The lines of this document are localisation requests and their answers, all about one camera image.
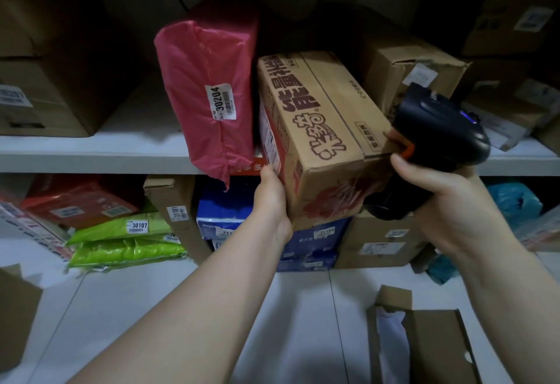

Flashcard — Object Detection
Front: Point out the red plastic parcel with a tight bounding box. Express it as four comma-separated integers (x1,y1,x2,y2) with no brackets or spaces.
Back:
20,174,145,230

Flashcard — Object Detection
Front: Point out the pale pink plastic parcel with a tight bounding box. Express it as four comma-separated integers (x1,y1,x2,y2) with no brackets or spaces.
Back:
513,205,560,254

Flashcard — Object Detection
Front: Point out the dark blue box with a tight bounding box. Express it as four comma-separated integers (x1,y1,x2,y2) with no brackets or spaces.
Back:
212,217,352,273

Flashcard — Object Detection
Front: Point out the plain cardboard box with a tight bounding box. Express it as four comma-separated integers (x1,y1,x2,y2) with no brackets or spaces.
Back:
0,264,43,373

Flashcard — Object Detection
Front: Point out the person's right hand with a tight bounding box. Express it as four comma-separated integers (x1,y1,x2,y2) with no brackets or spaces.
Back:
384,128,518,263

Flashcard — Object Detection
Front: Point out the white shelf board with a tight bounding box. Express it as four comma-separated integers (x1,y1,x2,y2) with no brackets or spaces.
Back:
0,71,560,177

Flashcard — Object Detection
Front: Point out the green plastic parcel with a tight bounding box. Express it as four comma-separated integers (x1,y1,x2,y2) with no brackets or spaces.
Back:
66,211,172,246
66,235,188,273

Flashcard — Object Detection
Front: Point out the person's left hand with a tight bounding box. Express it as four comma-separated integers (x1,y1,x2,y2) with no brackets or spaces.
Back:
251,164,294,245

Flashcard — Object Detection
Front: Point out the large brown cardboard box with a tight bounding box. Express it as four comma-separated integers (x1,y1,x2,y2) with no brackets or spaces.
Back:
0,0,145,138

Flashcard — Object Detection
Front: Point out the open empty cardboard box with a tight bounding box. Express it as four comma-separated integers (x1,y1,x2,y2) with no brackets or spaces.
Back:
367,284,483,384

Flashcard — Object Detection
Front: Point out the teal plastic bag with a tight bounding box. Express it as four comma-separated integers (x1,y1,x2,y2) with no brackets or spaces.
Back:
485,179,544,232

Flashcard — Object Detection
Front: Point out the blue and white box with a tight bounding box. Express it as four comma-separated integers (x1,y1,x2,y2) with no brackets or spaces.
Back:
196,176,263,241

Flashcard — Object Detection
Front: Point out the brown paper wrapped parcel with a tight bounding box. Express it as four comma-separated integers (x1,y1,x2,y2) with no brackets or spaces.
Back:
460,57,560,153

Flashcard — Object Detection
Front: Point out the black barcode scanner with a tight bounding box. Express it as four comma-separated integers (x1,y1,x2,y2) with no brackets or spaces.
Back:
362,83,492,222

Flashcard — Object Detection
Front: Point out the white printed flat parcel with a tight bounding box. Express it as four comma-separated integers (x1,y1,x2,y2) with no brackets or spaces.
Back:
0,198,74,263

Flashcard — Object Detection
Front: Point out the person's left forearm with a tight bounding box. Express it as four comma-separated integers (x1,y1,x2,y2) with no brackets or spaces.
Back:
66,217,290,384

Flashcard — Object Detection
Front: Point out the tall narrow cardboard box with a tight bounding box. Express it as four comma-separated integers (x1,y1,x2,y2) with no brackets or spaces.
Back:
143,174,213,266

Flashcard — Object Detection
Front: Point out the dark labelled cardboard box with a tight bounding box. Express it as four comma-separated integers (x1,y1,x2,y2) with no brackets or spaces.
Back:
461,0,560,58

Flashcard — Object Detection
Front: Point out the small dented cardboard box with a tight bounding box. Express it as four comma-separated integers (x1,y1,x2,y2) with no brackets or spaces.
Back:
361,34,472,123

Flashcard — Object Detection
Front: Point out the low labelled cardboard box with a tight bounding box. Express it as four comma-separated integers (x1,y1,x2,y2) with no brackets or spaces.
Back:
335,210,431,270

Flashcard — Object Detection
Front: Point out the person's right forearm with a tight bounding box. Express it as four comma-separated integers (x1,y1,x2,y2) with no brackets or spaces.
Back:
453,233,560,384

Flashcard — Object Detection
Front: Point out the red printed cardboard box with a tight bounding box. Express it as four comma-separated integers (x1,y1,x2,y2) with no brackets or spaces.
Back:
257,50,401,231

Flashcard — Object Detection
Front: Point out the orange packet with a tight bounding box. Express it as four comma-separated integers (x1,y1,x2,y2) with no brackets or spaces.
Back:
238,157,268,177

